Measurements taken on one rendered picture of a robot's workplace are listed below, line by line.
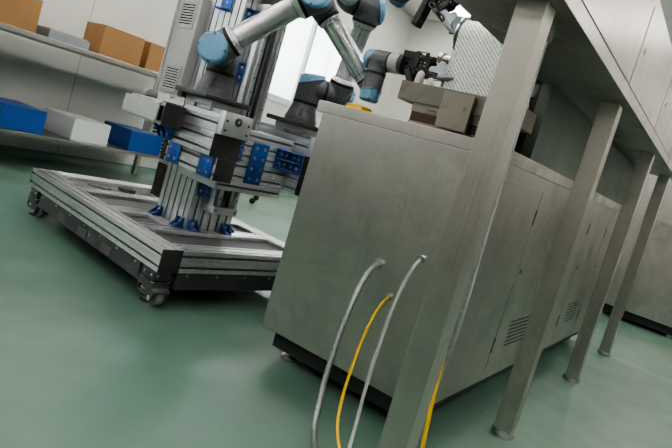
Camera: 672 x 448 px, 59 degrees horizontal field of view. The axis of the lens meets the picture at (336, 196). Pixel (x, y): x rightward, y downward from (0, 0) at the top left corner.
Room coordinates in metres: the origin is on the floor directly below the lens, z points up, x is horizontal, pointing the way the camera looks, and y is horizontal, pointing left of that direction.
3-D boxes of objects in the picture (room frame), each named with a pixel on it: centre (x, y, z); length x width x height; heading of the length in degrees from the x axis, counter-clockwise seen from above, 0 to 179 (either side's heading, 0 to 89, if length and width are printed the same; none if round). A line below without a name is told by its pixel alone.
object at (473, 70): (2.00, -0.34, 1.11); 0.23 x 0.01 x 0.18; 57
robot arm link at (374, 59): (2.22, -0.01, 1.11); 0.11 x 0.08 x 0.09; 57
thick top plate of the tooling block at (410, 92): (1.88, -0.31, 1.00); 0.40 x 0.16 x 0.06; 57
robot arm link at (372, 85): (2.24, -0.01, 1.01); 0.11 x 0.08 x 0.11; 178
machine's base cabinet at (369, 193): (2.88, -0.83, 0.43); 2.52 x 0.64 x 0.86; 147
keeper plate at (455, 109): (1.80, -0.27, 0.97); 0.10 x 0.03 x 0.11; 57
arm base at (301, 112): (2.74, 0.26, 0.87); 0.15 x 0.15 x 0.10
